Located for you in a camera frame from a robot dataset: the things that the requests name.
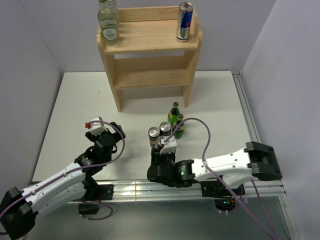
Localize silver blue energy drink can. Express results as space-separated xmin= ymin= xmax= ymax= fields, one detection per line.
xmin=176 ymin=2 xmax=194 ymax=42

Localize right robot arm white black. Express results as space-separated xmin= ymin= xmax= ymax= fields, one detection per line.
xmin=147 ymin=139 xmax=283 ymax=195

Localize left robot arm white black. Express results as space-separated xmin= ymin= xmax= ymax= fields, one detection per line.
xmin=0 ymin=118 xmax=126 ymax=240

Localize wooden two-tier shelf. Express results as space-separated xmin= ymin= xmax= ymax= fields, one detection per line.
xmin=96 ymin=6 xmax=203 ymax=112

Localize black yellow can left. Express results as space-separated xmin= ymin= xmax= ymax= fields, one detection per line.
xmin=148 ymin=126 xmax=160 ymax=149

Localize black yellow can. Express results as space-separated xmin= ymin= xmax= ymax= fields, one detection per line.
xmin=148 ymin=126 xmax=160 ymax=149
xmin=159 ymin=121 xmax=172 ymax=136

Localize green glass bottle front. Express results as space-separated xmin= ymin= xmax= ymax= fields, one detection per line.
xmin=172 ymin=114 xmax=185 ymax=139

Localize green glass bottle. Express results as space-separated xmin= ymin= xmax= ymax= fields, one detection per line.
xmin=167 ymin=102 xmax=180 ymax=125
xmin=172 ymin=114 xmax=185 ymax=139

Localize black yellow can right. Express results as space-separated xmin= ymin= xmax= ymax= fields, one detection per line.
xmin=159 ymin=121 xmax=172 ymax=136

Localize green glass bottle rear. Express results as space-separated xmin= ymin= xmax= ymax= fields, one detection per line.
xmin=167 ymin=102 xmax=180 ymax=125

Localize clear glass bottle rear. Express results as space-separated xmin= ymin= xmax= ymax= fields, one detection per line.
xmin=107 ymin=0 xmax=120 ymax=29

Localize clear glass bottle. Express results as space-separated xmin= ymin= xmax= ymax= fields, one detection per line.
xmin=97 ymin=0 xmax=120 ymax=46
xmin=107 ymin=0 xmax=120 ymax=29

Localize clear glass bottle front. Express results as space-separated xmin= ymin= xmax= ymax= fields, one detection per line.
xmin=97 ymin=0 xmax=120 ymax=46

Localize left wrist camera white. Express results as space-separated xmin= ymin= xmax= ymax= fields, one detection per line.
xmin=85 ymin=116 xmax=108 ymax=136

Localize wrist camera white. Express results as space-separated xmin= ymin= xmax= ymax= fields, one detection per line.
xmin=160 ymin=136 xmax=177 ymax=155
xmin=85 ymin=116 xmax=108 ymax=136

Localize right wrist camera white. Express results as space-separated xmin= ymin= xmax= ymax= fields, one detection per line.
xmin=160 ymin=136 xmax=177 ymax=155

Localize aluminium rail frame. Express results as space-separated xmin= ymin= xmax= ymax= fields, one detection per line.
xmin=27 ymin=70 xmax=301 ymax=240

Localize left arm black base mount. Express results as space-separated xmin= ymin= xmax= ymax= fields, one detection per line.
xmin=78 ymin=184 xmax=115 ymax=216

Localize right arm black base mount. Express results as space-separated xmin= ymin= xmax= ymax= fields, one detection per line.
xmin=200 ymin=180 xmax=237 ymax=213

